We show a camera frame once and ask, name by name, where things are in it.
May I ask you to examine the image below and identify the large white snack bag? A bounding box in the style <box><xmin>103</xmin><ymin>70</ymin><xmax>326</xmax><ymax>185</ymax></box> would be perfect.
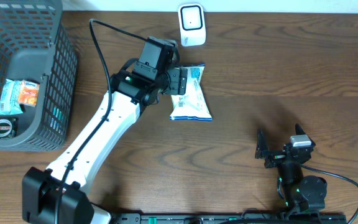
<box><xmin>170</xmin><ymin>63</ymin><xmax>213</xmax><ymax>121</ymax></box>

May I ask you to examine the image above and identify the orange tissue pack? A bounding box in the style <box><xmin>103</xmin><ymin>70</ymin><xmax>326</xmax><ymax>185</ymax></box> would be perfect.
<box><xmin>17</xmin><ymin>80</ymin><xmax>40</xmax><ymax>107</ymax></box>

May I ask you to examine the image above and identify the grey plastic mesh basket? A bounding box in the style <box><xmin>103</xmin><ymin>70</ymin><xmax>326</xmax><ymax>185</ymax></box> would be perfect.
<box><xmin>0</xmin><ymin>0</ymin><xmax>78</xmax><ymax>152</ymax></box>

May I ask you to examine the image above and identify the teal tissue pack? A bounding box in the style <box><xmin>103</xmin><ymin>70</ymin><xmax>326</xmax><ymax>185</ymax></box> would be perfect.
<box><xmin>0</xmin><ymin>79</ymin><xmax>23</xmax><ymax>116</ymax></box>

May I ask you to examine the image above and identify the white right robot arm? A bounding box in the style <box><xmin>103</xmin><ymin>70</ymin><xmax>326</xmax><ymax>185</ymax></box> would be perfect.
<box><xmin>255</xmin><ymin>124</ymin><xmax>327</xmax><ymax>220</ymax></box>

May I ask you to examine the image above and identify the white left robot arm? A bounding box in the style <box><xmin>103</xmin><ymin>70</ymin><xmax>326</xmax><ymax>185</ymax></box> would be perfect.
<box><xmin>22</xmin><ymin>62</ymin><xmax>190</xmax><ymax>223</ymax></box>

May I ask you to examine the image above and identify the white barcode scanner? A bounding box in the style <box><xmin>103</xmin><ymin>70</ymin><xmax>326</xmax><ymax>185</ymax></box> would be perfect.
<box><xmin>178</xmin><ymin>3</ymin><xmax>206</xmax><ymax>47</ymax></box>

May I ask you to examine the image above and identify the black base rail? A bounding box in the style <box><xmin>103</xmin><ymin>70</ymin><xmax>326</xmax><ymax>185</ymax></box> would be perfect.
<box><xmin>109</xmin><ymin>211</ymin><xmax>347</xmax><ymax>224</ymax></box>

